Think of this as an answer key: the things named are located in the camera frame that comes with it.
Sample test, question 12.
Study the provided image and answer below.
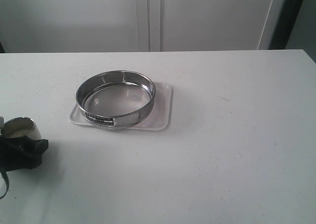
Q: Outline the yellow and white grain mix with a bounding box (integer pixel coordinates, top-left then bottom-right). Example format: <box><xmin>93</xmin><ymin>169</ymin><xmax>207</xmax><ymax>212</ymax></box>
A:
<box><xmin>5</xmin><ymin>129</ymin><xmax>31</xmax><ymax>138</ymax></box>

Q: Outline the white rectangular plastic tray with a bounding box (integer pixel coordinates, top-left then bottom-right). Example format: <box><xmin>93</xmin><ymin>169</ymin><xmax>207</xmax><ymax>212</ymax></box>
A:
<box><xmin>70</xmin><ymin>82</ymin><xmax>173</xmax><ymax>131</ymax></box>

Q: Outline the round stainless steel sieve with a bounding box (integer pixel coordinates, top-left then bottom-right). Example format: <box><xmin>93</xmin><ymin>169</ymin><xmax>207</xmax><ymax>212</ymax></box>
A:
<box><xmin>76</xmin><ymin>70</ymin><xmax>156</xmax><ymax>130</ymax></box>

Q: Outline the stainless steel cup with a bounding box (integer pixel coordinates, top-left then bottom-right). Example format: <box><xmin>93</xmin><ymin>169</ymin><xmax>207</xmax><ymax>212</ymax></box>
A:
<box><xmin>0</xmin><ymin>117</ymin><xmax>41</xmax><ymax>140</ymax></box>

